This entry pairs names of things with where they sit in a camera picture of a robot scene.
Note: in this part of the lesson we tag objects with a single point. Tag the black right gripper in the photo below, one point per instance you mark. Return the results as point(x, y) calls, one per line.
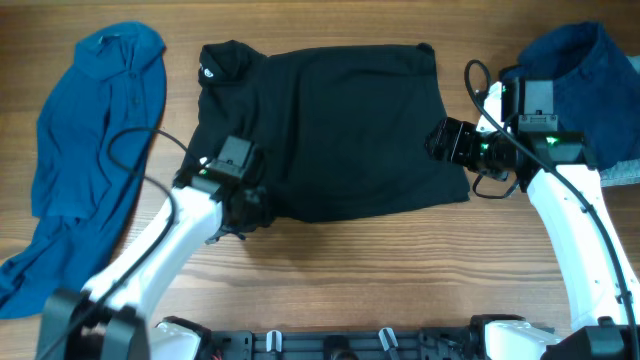
point(459, 151)

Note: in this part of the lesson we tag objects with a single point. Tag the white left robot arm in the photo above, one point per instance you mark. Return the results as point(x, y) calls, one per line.
point(109, 317)

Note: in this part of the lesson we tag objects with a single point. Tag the blue polo shirt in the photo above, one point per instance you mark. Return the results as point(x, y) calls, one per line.
point(105, 104)

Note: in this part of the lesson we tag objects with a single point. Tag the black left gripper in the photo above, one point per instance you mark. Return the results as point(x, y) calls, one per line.
point(260, 208)

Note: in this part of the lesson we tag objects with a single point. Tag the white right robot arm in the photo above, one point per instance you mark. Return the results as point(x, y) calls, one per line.
point(559, 175)

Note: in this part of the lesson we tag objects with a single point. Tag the folded navy blue garment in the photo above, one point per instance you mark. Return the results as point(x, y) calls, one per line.
point(596, 88)

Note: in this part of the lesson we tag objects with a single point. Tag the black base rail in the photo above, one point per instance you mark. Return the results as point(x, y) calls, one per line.
point(386, 343)

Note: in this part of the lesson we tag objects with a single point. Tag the grey folded cloth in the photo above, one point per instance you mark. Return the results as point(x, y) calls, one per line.
point(621, 174)

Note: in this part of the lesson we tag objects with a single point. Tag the black polo shirt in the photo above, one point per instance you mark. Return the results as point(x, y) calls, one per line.
point(342, 129)

